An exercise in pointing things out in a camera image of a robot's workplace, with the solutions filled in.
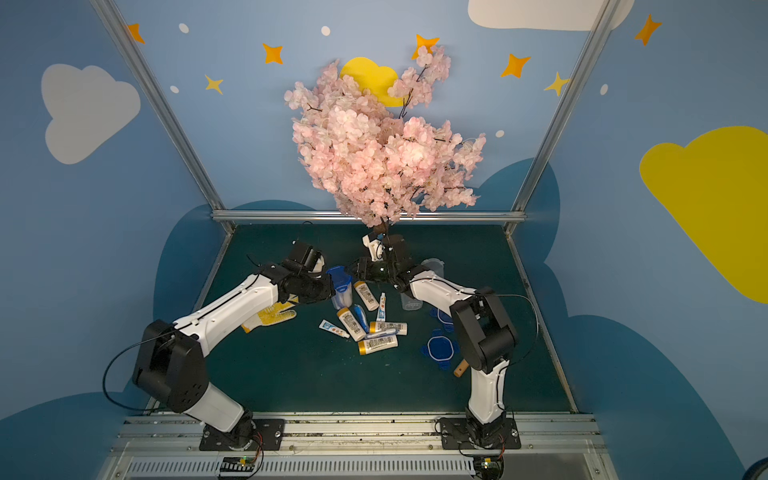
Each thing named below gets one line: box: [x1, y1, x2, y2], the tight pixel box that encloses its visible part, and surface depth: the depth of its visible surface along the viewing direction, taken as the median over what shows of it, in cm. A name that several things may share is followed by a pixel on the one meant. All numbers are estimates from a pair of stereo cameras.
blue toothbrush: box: [354, 304, 370, 333], surface depth 97 cm
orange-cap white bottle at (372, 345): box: [358, 334, 399, 356], surface depth 90 cm
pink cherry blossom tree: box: [284, 46, 486, 235], surface depth 72 cm
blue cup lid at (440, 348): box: [427, 336, 455, 361], surface depth 91 cm
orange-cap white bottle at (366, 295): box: [353, 281, 380, 311], surface depth 102 cm
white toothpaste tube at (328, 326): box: [319, 319, 350, 339], surface depth 95 cm
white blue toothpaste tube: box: [376, 292, 386, 322], surface depth 98 cm
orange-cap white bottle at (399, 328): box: [369, 322, 408, 336], surface depth 93 cm
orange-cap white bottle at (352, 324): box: [337, 307, 367, 342], surface depth 95 cm
